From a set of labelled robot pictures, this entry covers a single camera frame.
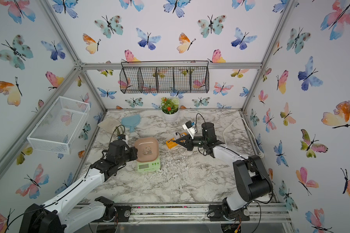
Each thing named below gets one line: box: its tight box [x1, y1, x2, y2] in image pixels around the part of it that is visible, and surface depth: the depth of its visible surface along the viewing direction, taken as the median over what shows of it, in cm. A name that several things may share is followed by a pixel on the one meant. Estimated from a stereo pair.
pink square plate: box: [134, 136, 159, 163], surface depth 87 cm
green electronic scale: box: [137, 154, 161, 174], surface depth 85 cm
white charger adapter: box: [174, 131, 182, 141], surface depth 98 cm
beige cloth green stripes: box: [97, 116, 124, 135], surface depth 110 cm
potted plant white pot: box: [160, 97, 180, 122], surface depth 105 cm
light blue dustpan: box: [121, 114, 141, 133], surface depth 117 cm
